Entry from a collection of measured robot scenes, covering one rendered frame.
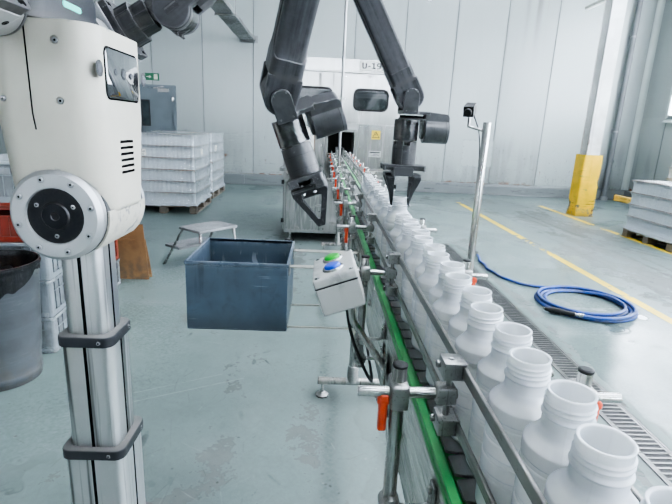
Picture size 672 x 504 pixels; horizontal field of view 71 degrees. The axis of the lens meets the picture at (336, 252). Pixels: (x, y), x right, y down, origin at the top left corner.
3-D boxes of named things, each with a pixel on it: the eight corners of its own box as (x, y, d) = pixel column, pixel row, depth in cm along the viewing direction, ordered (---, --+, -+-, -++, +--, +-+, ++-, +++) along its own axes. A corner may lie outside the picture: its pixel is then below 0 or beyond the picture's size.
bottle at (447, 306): (446, 398, 65) (460, 285, 61) (416, 379, 70) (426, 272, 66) (475, 387, 69) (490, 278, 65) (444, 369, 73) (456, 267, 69)
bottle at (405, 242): (417, 294, 107) (424, 222, 102) (421, 304, 101) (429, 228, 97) (390, 293, 107) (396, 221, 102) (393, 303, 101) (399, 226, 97)
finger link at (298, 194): (338, 215, 94) (323, 169, 91) (339, 222, 87) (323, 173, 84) (305, 225, 94) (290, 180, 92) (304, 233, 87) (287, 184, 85)
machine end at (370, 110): (394, 246, 576) (408, 61, 523) (278, 242, 571) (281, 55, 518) (379, 221, 730) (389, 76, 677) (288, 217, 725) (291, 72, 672)
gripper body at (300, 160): (325, 175, 92) (313, 138, 90) (325, 181, 82) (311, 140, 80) (293, 186, 92) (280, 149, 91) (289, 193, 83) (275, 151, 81)
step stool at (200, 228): (200, 255, 499) (199, 216, 489) (241, 266, 465) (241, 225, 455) (161, 263, 462) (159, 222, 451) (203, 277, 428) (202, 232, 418)
